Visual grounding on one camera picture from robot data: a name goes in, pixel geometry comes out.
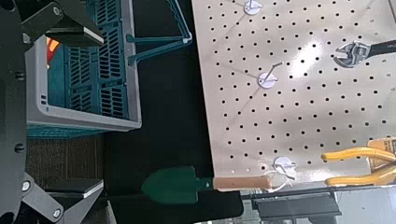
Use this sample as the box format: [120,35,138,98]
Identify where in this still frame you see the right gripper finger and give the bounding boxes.
[21,0,106,48]
[21,172,106,224]

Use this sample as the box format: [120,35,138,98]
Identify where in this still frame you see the blue grey folding crate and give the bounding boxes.
[25,0,143,139]

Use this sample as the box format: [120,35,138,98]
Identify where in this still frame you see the red yellow screwdriver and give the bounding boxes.
[46,36,61,70]

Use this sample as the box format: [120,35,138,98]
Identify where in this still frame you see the white pegboard hook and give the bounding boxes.
[243,0,262,16]
[257,61,285,91]
[262,155,298,181]

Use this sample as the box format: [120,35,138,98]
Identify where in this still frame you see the white pegboard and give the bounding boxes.
[190,0,396,188]

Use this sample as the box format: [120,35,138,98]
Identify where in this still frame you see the black adjustable wrench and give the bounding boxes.
[332,38,396,69]

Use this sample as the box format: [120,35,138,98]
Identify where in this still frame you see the green trowel wooden handle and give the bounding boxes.
[140,165,295,205]

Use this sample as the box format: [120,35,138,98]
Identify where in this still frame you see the yellow handled pliers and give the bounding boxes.
[320,136,396,188]

